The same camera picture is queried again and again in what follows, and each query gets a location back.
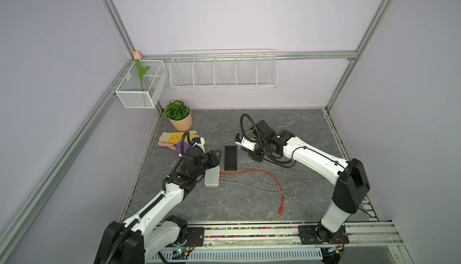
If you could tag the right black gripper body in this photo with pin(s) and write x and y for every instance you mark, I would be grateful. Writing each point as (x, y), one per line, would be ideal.
(259, 152)

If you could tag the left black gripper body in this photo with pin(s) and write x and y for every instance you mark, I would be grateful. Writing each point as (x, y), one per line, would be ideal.
(206, 163)

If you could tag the white network switch box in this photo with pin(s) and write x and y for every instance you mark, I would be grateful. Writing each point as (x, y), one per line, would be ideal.
(212, 177)

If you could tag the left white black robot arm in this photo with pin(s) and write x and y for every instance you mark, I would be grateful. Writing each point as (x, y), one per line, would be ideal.
(147, 232)

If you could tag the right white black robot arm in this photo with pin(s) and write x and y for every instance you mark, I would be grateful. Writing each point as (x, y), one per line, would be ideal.
(351, 184)

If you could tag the purple pink trowel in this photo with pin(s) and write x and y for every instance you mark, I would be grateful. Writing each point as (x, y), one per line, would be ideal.
(177, 147)

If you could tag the yellow work glove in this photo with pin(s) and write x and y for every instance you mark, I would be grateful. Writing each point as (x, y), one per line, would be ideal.
(175, 137)

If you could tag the green plant in pot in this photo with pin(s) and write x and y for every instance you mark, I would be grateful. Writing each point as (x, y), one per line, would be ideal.
(179, 115)

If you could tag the pink artificial tulip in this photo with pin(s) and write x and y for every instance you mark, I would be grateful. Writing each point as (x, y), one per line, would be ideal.
(141, 70)

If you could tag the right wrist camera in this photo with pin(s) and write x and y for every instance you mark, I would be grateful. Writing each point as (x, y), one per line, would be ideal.
(244, 143)

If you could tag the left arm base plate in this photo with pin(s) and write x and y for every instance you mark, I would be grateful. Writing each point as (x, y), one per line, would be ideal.
(194, 238)

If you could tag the long white wire basket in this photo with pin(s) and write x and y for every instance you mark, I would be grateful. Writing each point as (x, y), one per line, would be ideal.
(234, 68)

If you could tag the small white wire basket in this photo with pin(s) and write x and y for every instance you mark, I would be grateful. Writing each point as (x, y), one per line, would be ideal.
(129, 90)

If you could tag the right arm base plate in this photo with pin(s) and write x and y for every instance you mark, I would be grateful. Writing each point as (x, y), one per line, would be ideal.
(316, 234)

